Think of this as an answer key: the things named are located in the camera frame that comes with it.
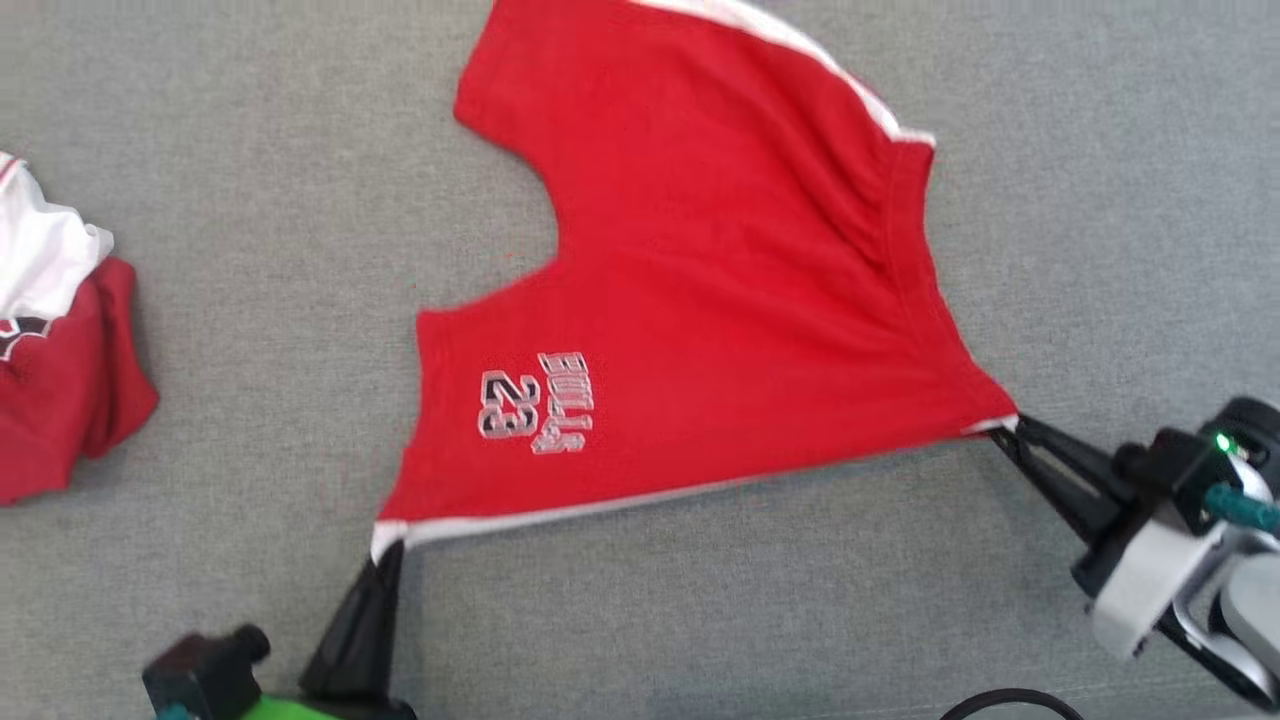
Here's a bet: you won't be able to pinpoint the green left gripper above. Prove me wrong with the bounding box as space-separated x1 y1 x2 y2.
238 539 419 720

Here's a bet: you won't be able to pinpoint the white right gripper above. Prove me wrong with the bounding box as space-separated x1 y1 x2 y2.
989 413 1232 660

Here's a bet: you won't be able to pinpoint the red Bulls basketball jersey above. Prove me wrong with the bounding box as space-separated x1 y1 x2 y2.
0 150 161 507

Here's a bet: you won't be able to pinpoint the red Bulls 23 shorts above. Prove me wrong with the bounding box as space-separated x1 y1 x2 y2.
370 0 1020 567

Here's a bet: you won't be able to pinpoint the grey fabric panel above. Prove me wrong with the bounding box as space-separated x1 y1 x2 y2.
0 0 1280 720

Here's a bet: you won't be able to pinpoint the teal-plug right camera cable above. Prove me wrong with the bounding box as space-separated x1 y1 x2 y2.
1204 482 1280 534

